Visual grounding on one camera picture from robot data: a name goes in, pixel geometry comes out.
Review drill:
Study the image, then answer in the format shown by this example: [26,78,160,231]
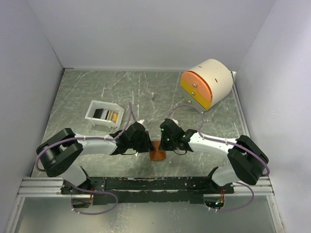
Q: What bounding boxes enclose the brown leather card holder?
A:
[149,140,166,162]

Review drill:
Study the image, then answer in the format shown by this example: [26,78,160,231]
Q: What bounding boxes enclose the white card tray box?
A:
[85,100,124,128]

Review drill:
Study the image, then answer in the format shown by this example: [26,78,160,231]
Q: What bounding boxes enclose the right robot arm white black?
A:
[159,118,269,193]

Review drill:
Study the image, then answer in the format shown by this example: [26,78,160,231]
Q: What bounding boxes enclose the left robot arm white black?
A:
[35,122,155,194]

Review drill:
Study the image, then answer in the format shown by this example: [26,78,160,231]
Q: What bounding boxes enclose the stack of cards in tray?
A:
[93,108,119,122]

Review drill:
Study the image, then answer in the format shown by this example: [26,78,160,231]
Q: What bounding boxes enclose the cream round drawer cabinet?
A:
[180,59,233,112]

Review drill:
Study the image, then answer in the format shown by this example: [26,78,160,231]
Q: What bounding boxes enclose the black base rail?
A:
[61,177,234,205]

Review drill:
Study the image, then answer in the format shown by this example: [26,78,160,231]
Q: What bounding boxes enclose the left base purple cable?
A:
[70,189,121,216]

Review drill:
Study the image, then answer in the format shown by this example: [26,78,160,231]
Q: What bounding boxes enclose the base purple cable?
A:
[207,181,255,212]
[70,189,121,216]

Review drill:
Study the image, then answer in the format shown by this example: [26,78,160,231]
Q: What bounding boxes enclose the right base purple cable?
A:
[207,181,255,212]

